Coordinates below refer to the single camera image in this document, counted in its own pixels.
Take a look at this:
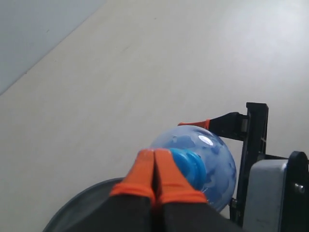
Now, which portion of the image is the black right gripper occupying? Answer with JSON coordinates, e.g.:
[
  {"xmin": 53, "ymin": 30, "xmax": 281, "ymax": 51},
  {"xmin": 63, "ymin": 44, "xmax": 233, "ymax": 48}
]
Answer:
[{"xmin": 178, "ymin": 102, "xmax": 285, "ymax": 227}]

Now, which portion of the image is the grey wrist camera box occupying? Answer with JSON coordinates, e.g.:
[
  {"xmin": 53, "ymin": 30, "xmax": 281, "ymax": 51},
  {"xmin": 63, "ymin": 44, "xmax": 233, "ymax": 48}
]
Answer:
[{"xmin": 242, "ymin": 151, "xmax": 309, "ymax": 232}]

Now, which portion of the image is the round steel plate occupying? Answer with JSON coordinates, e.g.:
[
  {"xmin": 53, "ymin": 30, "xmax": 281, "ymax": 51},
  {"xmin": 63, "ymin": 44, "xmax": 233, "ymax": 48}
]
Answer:
[{"xmin": 44, "ymin": 177, "xmax": 122, "ymax": 232}]

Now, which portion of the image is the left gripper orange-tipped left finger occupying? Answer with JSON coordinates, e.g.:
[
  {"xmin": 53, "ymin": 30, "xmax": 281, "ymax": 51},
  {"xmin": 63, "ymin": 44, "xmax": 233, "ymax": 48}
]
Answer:
[{"xmin": 42, "ymin": 148, "xmax": 156, "ymax": 232}]

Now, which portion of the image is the left gripper orange-tipped right finger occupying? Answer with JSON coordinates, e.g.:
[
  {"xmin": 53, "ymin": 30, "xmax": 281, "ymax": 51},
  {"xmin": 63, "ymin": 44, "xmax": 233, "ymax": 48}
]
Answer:
[{"xmin": 154, "ymin": 148, "xmax": 243, "ymax": 232}]

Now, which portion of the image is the blue soap pump bottle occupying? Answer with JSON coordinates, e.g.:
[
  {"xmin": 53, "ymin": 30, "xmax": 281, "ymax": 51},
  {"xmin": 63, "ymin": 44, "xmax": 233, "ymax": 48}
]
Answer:
[{"xmin": 150, "ymin": 125, "xmax": 237, "ymax": 212}]

